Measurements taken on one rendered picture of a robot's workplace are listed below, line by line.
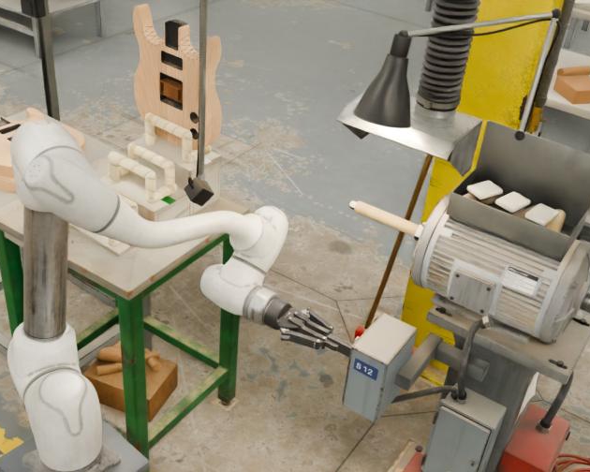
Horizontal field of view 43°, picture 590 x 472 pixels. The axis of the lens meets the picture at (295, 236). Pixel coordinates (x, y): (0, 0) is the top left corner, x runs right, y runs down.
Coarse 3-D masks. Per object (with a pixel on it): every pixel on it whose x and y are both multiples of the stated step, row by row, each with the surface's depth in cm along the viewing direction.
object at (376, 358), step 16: (384, 320) 183; (400, 320) 184; (368, 336) 178; (384, 336) 178; (400, 336) 179; (352, 352) 175; (368, 352) 173; (384, 352) 174; (400, 352) 176; (352, 368) 178; (368, 368) 174; (384, 368) 172; (400, 368) 182; (352, 384) 180; (368, 384) 177; (384, 384) 175; (352, 400) 183; (368, 400) 179; (384, 400) 181; (400, 400) 192; (368, 416) 182
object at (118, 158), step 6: (114, 156) 236; (120, 156) 235; (114, 162) 238; (120, 162) 235; (126, 162) 234; (132, 162) 233; (126, 168) 234; (132, 168) 232; (138, 168) 231; (144, 168) 231; (138, 174) 233; (144, 174) 230; (150, 174) 229
